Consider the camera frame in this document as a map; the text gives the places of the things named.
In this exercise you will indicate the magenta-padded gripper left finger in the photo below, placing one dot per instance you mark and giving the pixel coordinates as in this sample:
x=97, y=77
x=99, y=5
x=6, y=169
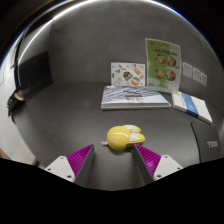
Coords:
x=78, y=160

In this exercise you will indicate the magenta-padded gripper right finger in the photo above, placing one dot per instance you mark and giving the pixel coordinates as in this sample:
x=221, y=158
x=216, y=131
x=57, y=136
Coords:
x=151, y=161

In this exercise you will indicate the yellow computer mouse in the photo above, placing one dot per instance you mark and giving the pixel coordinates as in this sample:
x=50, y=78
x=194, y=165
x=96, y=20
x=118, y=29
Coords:
x=118, y=136

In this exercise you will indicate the grey striped cover book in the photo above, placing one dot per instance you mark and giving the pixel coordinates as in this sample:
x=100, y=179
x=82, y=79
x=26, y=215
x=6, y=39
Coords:
x=133, y=96

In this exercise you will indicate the white book with blue band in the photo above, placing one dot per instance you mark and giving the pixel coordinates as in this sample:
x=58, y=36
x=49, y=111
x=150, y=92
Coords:
x=191, y=105

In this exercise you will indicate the white colourful sticker sheet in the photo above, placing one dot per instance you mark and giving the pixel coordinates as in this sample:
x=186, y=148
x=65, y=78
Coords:
x=128, y=75

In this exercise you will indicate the black monitor screen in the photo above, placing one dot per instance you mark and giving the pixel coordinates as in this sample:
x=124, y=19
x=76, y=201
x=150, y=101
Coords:
x=33, y=75

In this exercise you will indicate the green food leaflet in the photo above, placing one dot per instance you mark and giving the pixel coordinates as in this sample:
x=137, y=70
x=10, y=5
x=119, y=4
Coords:
x=163, y=63

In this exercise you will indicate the white wall socket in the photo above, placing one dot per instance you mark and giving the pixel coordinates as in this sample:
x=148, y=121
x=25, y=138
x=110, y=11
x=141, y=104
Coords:
x=196, y=75
x=187, y=70
x=204, y=79

